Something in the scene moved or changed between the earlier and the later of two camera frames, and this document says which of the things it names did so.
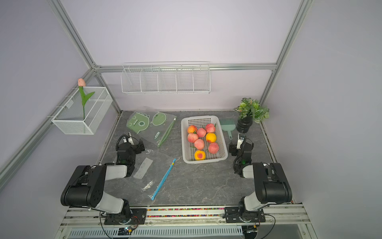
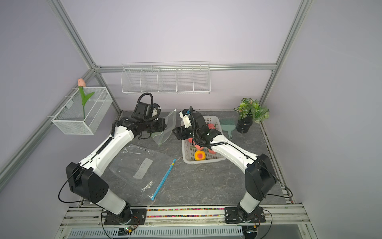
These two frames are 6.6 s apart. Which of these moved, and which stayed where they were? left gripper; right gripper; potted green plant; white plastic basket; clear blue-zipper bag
Moved: right gripper; left gripper
Stayed: white plastic basket; potted green plant; clear blue-zipper bag
